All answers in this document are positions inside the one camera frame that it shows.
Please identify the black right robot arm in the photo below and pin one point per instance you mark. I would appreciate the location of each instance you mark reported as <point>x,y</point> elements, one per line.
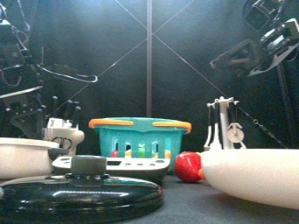
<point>263,13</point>

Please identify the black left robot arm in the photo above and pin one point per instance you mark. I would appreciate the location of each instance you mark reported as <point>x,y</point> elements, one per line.
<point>10,35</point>

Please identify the white toy knife block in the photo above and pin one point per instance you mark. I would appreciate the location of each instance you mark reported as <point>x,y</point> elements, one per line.
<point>64,134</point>

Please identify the silver toy pot with lid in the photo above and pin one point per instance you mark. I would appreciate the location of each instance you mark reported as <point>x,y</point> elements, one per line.
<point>22,157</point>

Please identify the white utensil rack stand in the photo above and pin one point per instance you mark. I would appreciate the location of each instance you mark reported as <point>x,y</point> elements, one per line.
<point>224,125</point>

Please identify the toy pizza cutter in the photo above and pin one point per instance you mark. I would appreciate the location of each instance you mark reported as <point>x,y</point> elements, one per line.
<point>235,131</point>

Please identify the yellow toy fruit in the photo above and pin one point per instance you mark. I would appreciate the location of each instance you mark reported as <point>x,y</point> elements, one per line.
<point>126,152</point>

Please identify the black round lid with knob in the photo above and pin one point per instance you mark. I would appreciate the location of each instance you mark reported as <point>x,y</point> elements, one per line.
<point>81,195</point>

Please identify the green toy vegetable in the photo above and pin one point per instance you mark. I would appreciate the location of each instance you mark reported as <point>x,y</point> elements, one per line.
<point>141,150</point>

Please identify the orange toy fruit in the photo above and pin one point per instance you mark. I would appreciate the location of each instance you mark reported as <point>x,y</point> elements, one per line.
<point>166,153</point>

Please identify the white bowl right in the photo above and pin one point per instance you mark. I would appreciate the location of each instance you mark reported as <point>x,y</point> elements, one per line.
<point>252,175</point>

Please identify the red toy strawberry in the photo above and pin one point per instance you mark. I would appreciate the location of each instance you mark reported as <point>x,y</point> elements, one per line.
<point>186,166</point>

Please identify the orange toy carrot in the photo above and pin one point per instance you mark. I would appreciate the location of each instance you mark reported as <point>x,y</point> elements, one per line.
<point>200,174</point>

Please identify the grey vertical frame pole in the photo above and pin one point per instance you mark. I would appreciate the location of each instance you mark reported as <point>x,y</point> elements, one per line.
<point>148,58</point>

